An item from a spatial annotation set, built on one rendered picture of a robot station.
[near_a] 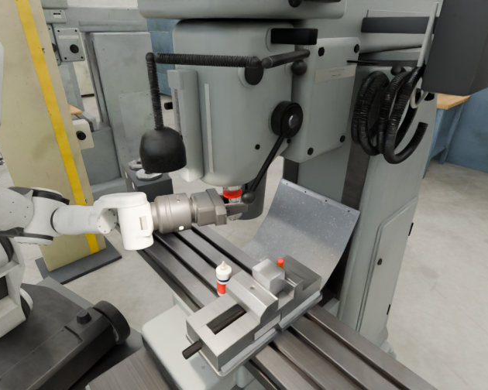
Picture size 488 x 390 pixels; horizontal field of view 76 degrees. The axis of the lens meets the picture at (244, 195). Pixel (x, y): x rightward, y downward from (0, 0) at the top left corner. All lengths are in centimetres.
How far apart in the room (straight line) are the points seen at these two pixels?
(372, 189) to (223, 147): 53
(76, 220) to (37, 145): 156
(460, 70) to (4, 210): 88
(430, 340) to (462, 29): 189
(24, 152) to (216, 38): 191
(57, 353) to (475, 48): 144
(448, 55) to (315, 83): 22
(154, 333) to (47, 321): 67
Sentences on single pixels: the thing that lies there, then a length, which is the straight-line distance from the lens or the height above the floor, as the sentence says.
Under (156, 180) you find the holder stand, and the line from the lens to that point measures 110.
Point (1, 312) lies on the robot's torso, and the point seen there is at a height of 75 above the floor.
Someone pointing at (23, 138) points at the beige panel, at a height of 102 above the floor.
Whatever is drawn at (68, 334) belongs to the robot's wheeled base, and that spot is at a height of 59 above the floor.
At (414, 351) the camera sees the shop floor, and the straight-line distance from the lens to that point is 219.
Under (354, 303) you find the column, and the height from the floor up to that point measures 74.
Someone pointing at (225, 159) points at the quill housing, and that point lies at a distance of 60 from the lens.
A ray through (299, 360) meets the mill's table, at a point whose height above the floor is 97.
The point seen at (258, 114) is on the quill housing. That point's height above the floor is 147.
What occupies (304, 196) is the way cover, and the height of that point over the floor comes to 110.
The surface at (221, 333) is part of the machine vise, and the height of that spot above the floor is 104.
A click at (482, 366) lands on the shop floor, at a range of 231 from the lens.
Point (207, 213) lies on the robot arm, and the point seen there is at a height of 124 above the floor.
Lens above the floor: 162
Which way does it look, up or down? 29 degrees down
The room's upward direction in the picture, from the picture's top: straight up
